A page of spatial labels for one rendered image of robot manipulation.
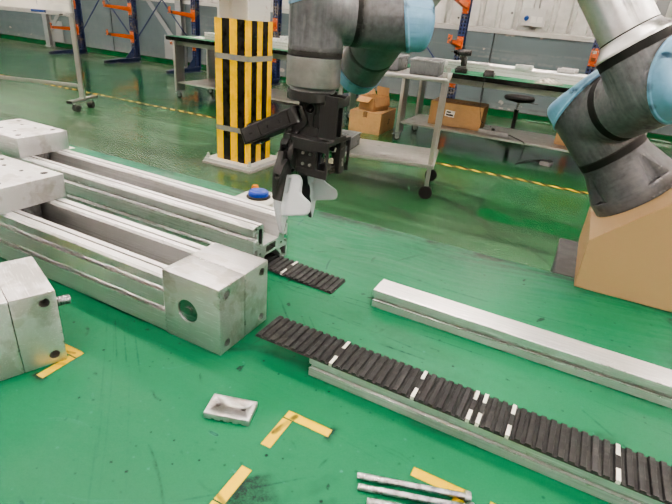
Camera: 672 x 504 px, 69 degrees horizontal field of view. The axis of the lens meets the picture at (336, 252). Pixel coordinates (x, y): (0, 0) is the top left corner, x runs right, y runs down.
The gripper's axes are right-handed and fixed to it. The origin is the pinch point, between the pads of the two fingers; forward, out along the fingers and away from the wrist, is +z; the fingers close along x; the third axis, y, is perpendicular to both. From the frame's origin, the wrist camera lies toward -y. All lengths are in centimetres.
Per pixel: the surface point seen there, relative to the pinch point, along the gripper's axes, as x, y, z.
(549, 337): 0.4, 40.8, 6.8
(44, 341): -36.0, -10.3, 6.6
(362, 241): 19.1, 4.6, 9.8
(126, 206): -4.9, -32.4, 4.7
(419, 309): -1.9, 23.3, 7.7
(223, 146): 250, -220, 73
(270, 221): 2.3, -5.9, 3.0
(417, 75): 276, -74, 1
